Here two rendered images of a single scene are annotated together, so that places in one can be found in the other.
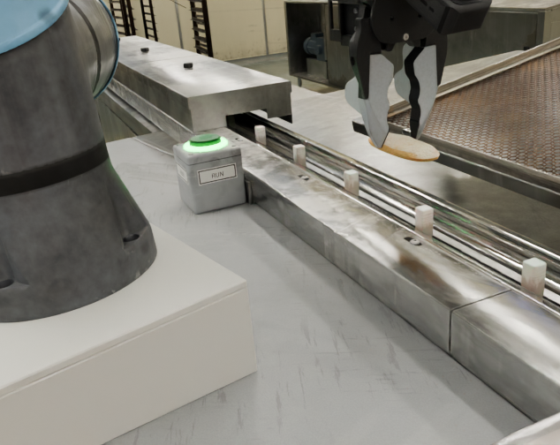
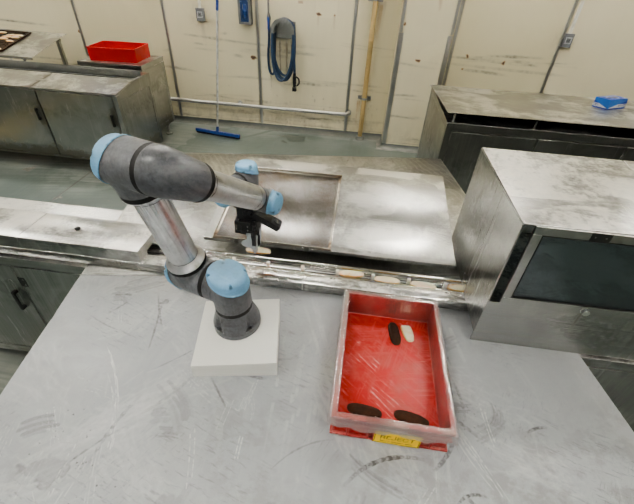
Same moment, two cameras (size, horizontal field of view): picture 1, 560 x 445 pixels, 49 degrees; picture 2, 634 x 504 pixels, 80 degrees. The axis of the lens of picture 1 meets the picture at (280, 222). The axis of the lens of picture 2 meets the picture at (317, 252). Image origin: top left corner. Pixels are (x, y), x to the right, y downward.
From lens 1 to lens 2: 109 cm
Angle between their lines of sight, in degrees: 55
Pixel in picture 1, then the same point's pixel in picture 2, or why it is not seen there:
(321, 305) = (269, 295)
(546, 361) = (322, 283)
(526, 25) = (106, 103)
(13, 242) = (251, 318)
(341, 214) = (252, 272)
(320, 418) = (299, 312)
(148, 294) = (267, 312)
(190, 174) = not seen: hidden behind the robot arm
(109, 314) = (269, 319)
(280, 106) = not seen: hidden behind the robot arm
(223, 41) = not seen: outside the picture
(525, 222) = (275, 251)
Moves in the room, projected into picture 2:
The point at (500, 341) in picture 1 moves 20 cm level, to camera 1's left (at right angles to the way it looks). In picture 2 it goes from (314, 284) to (285, 318)
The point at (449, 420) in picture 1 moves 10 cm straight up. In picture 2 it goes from (313, 300) to (314, 280)
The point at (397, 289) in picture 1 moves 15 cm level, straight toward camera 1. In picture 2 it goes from (284, 283) to (314, 303)
